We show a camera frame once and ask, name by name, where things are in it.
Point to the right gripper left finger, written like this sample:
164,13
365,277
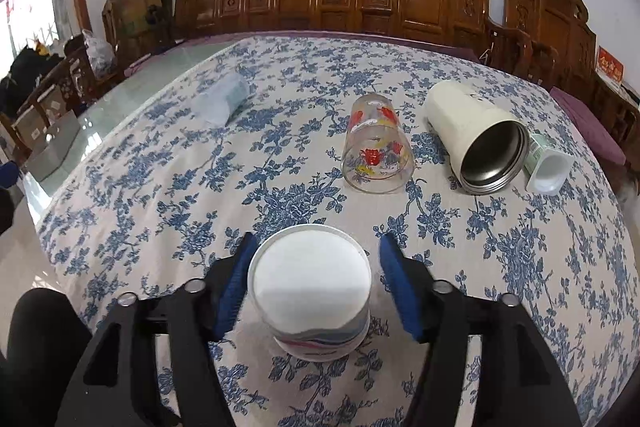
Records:
115,382

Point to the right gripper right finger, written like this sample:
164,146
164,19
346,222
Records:
520,382

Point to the white paper cup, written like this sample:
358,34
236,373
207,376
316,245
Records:
311,286

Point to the small green white cup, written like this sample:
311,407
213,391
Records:
547,167

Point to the cream steel thermos cup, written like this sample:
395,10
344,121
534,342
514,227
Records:
487,145

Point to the glass cup with red print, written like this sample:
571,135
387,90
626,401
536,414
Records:
377,158

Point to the frosted plastic cup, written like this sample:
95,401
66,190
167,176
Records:
218,103

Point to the blue floral tablecloth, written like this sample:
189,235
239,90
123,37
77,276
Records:
166,194

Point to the purple armchair cushion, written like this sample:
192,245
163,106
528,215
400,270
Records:
597,137

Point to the wooden chair at left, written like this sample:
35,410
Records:
41,87

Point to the purple bench cushion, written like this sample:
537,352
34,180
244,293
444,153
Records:
455,51

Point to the red gift box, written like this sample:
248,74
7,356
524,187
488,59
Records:
608,66

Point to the carved wooden armchair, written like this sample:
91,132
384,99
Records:
565,57

